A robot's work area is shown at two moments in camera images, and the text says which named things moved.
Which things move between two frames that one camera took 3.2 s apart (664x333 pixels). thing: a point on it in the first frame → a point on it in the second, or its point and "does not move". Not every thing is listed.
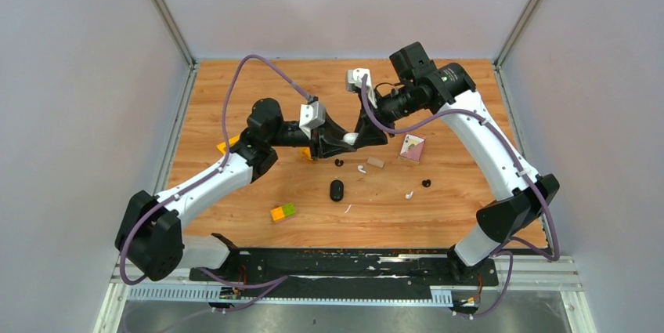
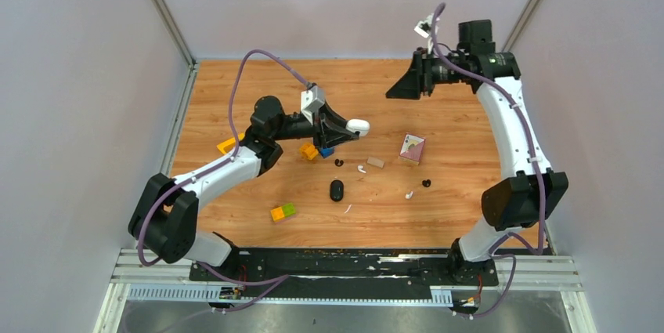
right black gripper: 369,133 → 410,86
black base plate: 344,273 does not move
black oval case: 337,190 does not move
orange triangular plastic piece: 222,146 does not move
